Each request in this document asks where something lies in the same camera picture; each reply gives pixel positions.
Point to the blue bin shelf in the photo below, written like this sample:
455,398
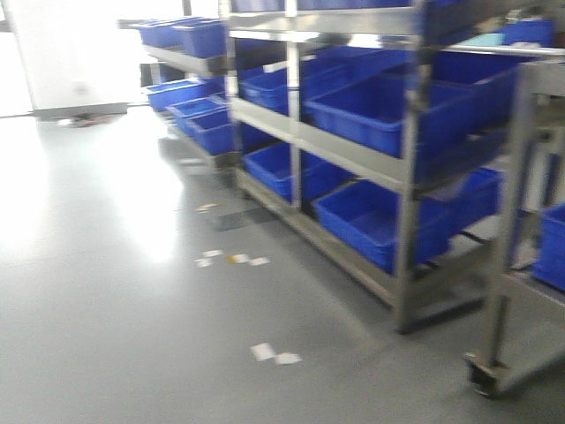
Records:
364,216
371,113
318,77
271,166

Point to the blue bin middle shelf front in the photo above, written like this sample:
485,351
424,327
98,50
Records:
371,113

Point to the distant steel shelf rack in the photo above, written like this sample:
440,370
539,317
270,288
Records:
191,65

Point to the steel cart at right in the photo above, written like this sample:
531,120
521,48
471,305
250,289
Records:
486,372

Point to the blue bin bottom shelf front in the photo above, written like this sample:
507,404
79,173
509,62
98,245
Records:
364,216

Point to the blue bin on right cart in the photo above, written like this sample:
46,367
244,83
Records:
549,266

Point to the blue bin middle shelf rear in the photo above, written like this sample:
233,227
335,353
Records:
318,77

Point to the tall steel flow rack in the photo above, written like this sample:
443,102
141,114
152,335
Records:
416,293

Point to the blue bin bottom shelf rear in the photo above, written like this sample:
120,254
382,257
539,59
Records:
271,166

